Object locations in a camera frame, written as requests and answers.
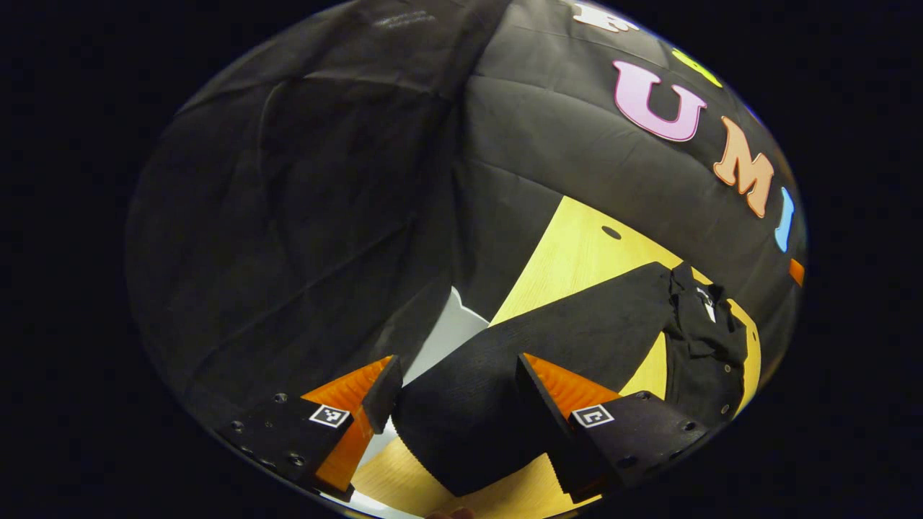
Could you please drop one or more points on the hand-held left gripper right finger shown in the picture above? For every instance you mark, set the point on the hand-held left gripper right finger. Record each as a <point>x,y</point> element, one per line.
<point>537,404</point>

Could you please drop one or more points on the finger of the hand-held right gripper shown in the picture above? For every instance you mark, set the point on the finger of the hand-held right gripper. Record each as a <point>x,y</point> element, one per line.
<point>796,272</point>

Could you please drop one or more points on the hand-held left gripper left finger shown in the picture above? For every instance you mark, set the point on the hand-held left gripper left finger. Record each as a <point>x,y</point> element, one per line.
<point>382,393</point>

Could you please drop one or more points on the black button shirt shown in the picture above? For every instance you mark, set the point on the black button shirt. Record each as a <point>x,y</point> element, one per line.
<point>548,339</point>

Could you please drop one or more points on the black backdrop cloth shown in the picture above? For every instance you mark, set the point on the black backdrop cloth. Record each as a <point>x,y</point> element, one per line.
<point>303,216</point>

